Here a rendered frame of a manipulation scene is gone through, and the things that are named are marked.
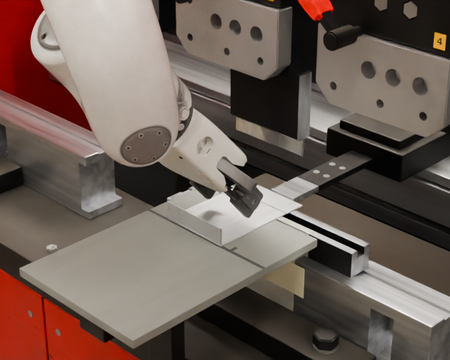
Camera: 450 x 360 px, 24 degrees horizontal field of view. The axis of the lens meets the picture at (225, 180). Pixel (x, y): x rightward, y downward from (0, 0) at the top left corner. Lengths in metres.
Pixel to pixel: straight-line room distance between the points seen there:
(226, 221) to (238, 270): 0.10
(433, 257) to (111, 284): 2.10
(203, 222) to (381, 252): 1.99
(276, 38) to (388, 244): 2.12
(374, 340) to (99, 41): 0.48
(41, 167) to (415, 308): 0.63
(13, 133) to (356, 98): 0.66
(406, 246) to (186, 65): 1.60
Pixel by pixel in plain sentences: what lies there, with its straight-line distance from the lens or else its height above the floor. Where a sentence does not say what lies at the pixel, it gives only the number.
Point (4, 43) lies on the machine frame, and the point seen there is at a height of 0.93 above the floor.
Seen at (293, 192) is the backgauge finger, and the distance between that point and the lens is 1.21.
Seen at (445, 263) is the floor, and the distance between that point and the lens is 3.06.
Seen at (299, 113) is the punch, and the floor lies 1.13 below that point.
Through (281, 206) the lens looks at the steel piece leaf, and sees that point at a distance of 1.19.
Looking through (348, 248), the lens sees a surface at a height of 1.00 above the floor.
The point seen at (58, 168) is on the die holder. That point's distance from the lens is 1.45.
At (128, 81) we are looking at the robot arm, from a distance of 0.85.
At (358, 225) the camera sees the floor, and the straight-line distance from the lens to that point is 3.21.
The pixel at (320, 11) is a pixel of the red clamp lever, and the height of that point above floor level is 1.28.
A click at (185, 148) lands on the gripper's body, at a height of 1.13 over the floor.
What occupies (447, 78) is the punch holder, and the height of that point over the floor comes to 1.24.
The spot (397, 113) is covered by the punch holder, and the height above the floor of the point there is 1.19.
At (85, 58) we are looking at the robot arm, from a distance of 0.84.
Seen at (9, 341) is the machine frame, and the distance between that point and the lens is 1.49.
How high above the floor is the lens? 1.57
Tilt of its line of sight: 27 degrees down
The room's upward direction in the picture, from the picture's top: straight up
